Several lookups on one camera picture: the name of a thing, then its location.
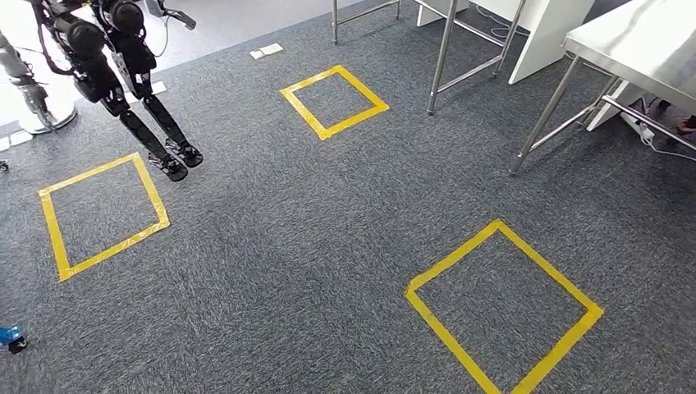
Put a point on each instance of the stainless steel workbench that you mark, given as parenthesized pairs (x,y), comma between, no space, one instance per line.
(641,43)

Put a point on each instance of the yellow floor tape square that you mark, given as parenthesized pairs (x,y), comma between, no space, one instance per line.
(497,227)
(326,132)
(51,228)

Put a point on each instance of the white floor outlet cover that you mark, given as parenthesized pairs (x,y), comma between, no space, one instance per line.
(272,49)
(256,54)
(20,138)

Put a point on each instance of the stainless steel table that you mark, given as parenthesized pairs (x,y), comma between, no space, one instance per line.
(441,54)

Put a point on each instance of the white partition panel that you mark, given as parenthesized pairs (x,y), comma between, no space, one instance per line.
(543,38)

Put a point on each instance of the black humanoid robot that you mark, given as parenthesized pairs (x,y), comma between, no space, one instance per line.
(98,76)

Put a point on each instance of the white power strip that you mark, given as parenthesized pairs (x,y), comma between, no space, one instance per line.
(636,126)

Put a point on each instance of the white round stand base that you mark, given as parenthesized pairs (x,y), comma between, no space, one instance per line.
(54,122)

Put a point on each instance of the person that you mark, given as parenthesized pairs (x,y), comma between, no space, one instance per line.
(686,126)

